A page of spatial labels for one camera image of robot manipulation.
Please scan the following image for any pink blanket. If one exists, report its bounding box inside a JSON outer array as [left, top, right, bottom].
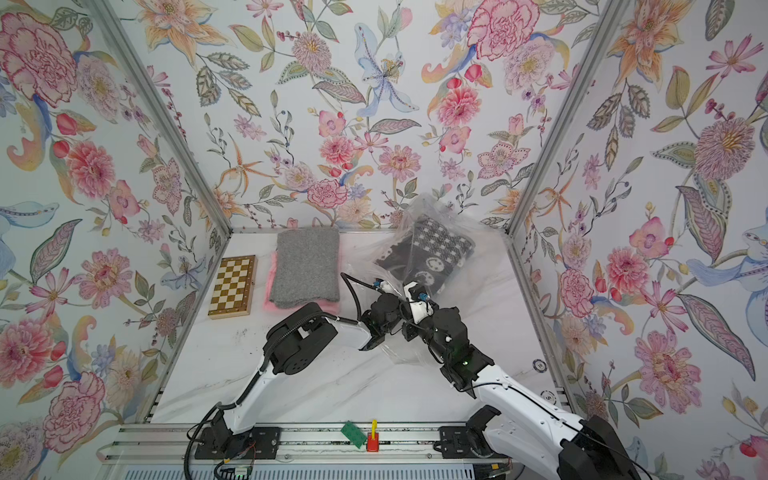
[[263, 230, 343, 314]]

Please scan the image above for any clear plastic vacuum bag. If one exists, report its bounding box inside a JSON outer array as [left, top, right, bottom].
[[345, 196, 508, 351]]

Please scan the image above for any black white patterned blanket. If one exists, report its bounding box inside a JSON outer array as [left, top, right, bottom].
[[375, 215, 475, 296]]

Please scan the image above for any grey blanket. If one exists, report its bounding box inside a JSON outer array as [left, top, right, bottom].
[[268, 226, 342, 310]]

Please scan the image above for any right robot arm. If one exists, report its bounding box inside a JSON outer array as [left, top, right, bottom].
[[399, 302, 650, 479]]

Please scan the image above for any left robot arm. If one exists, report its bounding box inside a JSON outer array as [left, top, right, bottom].
[[213, 293, 403, 435]]

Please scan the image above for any red yellow clip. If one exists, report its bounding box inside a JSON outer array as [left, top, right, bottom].
[[366, 420, 380, 453]]

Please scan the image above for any green tag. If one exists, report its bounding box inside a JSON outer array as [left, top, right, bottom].
[[341, 422, 367, 449]]

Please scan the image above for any wooden chessboard box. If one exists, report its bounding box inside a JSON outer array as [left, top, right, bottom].
[[207, 255, 258, 319]]

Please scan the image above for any small circuit board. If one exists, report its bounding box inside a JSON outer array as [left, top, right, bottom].
[[213, 460, 253, 480]]

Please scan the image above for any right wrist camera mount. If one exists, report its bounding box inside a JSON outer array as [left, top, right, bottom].
[[404, 282, 434, 324]]

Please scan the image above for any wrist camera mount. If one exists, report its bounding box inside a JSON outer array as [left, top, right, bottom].
[[373, 278, 400, 296], [404, 282, 434, 324]]

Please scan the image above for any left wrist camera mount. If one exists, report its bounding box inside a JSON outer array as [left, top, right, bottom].
[[373, 278, 400, 296]]

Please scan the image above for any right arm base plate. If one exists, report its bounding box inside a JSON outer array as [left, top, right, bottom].
[[433, 425, 504, 460]]

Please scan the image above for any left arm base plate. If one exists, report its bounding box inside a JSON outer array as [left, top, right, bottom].
[[193, 427, 282, 460]]

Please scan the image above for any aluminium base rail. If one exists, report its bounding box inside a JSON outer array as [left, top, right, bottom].
[[97, 422, 446, 465]]

